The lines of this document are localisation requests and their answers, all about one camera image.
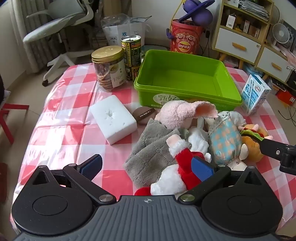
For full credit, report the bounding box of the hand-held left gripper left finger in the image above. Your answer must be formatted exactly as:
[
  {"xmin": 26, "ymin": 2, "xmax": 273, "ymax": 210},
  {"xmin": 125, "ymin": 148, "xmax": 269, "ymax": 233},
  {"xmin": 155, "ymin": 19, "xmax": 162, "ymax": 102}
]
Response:
[{"xmin": 24, "ymin": 154, "xmax": 117, "ymax": 205}]

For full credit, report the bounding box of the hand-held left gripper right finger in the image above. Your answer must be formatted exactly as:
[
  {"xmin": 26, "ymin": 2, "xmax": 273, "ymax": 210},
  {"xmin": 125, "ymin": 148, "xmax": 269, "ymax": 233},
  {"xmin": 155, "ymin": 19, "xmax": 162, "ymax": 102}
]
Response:
[{"xmin": 177, "ymin": 156, "xmax": 266, "ymax": 202}]

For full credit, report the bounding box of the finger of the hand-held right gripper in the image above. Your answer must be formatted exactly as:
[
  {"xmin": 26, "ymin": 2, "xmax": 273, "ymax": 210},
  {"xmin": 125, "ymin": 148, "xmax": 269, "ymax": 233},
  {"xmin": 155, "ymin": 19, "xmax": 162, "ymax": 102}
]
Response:
[{"xmin": 260, "ymin": 137, "xmax": 296, "ymax": 173}]

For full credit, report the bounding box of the red white santa plush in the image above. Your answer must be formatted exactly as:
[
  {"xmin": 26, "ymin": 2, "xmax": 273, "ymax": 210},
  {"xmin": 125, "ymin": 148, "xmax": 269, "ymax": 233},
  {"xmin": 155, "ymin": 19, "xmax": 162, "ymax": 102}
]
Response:
[{"xmin": 134, "ymin": 136, "xmax": 212, "ymax": 197}]

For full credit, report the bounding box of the hamburger plush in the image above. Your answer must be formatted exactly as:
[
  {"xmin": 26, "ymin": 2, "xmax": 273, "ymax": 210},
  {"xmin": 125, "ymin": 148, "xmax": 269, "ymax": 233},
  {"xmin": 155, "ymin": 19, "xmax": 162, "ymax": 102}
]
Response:
[{"xmin": 238, "ymin": 124, "xmax": 270, "ymax": 163}]

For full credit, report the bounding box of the white sponge block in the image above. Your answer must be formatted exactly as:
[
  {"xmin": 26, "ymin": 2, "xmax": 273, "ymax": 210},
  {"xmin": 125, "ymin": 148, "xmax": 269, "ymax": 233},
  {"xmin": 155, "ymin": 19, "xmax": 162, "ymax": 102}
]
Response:
[{"xmin": 89, "ymin": 95, "xmax": 137, "ymax": 145}]

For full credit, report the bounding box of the grey cloth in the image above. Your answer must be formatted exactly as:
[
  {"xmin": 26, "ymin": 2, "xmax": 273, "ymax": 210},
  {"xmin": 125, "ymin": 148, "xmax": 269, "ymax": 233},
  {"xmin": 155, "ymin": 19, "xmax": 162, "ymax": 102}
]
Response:
[{"xmin": 122, "ymin": 119, "xmax": 192, "ymax": 188}]

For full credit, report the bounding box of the pink plush bunny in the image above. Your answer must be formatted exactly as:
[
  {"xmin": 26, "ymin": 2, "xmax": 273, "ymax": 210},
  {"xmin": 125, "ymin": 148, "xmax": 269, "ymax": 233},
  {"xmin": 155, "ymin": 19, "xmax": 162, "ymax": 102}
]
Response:
[{"xmin": 154, "ymin": 100, "xmax": 219, "ymax": 158}]

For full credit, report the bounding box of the green plastic bin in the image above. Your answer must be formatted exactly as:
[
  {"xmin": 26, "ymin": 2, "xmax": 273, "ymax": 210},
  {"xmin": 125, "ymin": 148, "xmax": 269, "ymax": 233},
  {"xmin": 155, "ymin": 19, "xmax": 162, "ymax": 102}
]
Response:
[{"xmin": 134, "ymin": 49, "xmax": 243, "ymax": 112}]

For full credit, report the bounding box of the blue orange patterned doll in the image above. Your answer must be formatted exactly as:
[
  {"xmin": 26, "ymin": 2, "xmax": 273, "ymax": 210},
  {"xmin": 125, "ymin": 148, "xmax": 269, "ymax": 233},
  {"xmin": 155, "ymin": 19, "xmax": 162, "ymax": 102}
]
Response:
[{"xmin": 205, "ymin": 111, "xmax": 248, "ymax": 171}]

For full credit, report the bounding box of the pink checkered tablecloth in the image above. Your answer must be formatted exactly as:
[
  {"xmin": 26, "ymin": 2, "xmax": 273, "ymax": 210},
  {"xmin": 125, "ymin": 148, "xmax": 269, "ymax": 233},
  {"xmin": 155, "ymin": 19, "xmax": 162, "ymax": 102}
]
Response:
[{"xmin": 10, "ymin": 64, "xmax": 292, "ymax": 232}]

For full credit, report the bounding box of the red storage box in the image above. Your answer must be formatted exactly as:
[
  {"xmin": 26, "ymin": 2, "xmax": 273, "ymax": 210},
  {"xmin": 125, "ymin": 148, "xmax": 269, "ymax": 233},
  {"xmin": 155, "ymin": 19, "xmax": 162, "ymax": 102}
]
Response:
[{"xmin": 276, "ymin": 89, "xmax": 296, "ymax": 105}]

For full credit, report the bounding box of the blue white milk carton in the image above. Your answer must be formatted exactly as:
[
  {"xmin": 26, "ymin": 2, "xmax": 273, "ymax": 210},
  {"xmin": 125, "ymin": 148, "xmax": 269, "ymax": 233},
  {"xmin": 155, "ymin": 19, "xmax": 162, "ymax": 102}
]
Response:
[{"xmin": 240, "ymin": 74, "xmax": 272, "ymax": 116}]

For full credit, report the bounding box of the low white wooden drawer cabinet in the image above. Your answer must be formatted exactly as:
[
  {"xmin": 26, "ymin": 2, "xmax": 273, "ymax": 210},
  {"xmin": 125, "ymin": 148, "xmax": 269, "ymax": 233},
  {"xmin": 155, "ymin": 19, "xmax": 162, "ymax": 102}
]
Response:
[{"xmin": 255, "ymin": 44, "xmax": 294, "ymax": 82}]

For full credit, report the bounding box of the red stool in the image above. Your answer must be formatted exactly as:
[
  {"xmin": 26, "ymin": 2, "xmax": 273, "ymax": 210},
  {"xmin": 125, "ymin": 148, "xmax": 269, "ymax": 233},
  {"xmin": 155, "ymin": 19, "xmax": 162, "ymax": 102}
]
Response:
[{"xmin": 0, "ymin": 103, "xmax": 30, "ymax": 145}]

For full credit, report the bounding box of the tall white wooden shelf cabinet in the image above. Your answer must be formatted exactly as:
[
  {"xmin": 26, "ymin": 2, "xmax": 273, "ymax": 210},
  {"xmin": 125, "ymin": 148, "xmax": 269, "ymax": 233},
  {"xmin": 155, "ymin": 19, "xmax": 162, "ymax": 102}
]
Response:
[{"xmin": 211, "ymin": 0, "xmax": 274, "ymax": 64}]

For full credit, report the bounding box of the white desk fan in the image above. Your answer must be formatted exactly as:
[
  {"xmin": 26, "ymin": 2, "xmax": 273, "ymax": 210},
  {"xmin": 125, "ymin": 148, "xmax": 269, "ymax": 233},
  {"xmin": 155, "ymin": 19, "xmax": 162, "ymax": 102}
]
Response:
[{"xmin": 269, "ymin": 22, "xmax": 290, "ymax": 47}]

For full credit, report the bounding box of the red snack bucket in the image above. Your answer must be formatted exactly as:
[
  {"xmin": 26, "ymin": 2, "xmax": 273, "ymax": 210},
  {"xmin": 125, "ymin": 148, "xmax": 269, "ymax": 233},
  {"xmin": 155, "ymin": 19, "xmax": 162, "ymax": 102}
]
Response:
[{"xmin": 170, "ymin": 19, "xmax": 204, "ymax": 55}]

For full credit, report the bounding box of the white barcode box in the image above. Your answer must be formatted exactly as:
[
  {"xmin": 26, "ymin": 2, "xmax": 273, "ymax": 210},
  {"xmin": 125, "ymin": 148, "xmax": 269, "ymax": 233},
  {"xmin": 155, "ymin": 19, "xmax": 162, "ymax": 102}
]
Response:
[{"xmin": 227, "ymin": 14, "xmax": 237, "ymax": 29}]

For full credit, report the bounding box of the white radiator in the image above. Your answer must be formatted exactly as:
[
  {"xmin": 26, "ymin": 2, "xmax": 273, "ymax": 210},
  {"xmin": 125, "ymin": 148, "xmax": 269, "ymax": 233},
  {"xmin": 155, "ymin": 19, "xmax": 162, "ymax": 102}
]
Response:
[{"xmin": 9, "ymin": 0, "xmax": 47, "ymax": 73}]

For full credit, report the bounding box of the white paper bag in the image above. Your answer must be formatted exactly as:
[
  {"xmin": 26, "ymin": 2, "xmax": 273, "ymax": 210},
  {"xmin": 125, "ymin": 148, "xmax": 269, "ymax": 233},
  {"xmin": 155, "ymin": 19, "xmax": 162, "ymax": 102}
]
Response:
[{"xmin": 102, "ymin": 14, "xmax": 151, "ymax": 47}]

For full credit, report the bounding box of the stack of newspapers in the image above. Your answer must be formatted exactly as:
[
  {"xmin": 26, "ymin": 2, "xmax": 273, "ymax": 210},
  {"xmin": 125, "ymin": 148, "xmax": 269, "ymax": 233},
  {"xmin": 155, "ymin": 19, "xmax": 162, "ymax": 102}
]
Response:
[{"xmin": 238, "ymin": 0, "xmax": 270, "ymax": 21}]

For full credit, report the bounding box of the grey office chair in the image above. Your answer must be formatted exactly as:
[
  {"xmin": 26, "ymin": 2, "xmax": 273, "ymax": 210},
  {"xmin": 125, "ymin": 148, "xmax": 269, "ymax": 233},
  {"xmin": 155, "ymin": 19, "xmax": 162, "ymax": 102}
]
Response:
[{"xmin": 23, "ymin": 0, "xmax": 94, "ymax": 87}]

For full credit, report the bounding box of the clear plastic bag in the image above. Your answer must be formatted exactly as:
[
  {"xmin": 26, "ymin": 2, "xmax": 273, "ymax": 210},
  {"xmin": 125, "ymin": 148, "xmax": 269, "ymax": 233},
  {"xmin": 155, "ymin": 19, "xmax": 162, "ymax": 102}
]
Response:
[{"xmin": 100, "ymin": 13, "xmax": 130, "ymax": 29}]

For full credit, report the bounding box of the purple hopper ball toy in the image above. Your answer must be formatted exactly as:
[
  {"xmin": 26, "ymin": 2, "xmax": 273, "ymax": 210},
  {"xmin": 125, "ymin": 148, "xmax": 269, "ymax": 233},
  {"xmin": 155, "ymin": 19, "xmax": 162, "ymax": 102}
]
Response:
[{"xmin": 179, "ymin": 0, "xmax": 215, "ymax": 26}]

